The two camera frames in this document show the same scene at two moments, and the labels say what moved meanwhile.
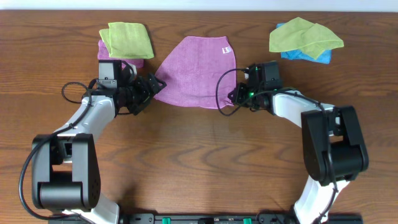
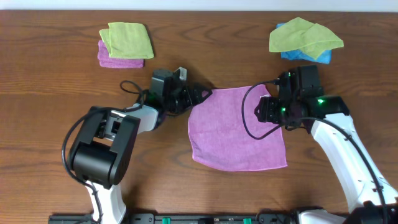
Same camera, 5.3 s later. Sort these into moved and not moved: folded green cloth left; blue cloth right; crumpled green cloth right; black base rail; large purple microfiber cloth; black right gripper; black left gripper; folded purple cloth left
Moved: large purple microfiber cloth; black left gripper; black right gripper
Not moved: black base rail; crumpled green cloth right; folded purple cloth left; blue cloth right; folded green cloth left
